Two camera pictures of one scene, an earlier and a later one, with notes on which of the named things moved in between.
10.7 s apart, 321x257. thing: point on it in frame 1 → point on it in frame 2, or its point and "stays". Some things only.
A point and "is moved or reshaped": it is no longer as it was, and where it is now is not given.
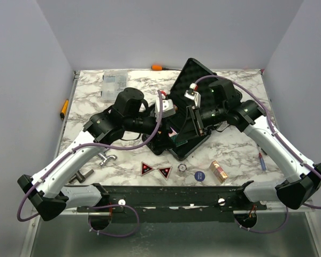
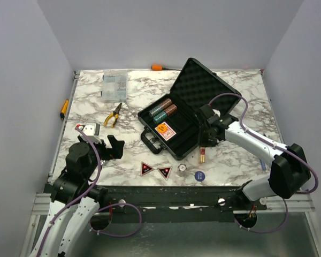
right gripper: x=193 y=126 → x=203 y=141
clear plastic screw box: x=113 y=83 stays
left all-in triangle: x=145 y=168 stays
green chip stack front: x=177 y=143 is moved or reshaped
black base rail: x=176 y=203 stays
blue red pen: x=262 y=160 stays
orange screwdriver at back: x=159 y=67 stays
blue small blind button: x=199 y=176 stays
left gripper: x=162 y=141 → x=116 y=151
